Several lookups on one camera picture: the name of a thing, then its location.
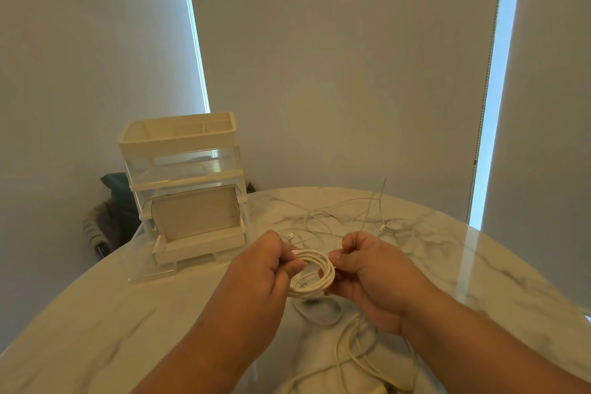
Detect person's left hand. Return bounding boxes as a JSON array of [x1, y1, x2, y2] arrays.
[[221, 229, 307, 349]]

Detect person's right hand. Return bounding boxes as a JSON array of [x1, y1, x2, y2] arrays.
[[323, 231, 440, 337]]

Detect thick white cable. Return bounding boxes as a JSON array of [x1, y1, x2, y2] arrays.
[[276, 248, 419, 394]]

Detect person's left forearm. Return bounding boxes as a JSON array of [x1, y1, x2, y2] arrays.
[[131, 306, 278, 394]]

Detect person's right forearm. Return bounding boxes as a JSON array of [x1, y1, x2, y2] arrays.
[[400, 288, 591, 394]]

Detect white clear drawer organizer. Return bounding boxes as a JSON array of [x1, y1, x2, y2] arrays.
[[119, 111, 251, 284]]

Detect teal cushion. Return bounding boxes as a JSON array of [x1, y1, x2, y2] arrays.
[[100, 171, 141, 244]]

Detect grey striped cloth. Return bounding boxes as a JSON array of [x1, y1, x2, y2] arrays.
[[82, 201, 123, 261]]

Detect grey roller blind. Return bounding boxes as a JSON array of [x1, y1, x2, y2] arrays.
[[182, 0, 507, 224], [480, 0, 591, 312], [0, 0, 209, 353]]

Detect thin white cable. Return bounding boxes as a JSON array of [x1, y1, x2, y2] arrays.
[[277, 177, 417, 328]]

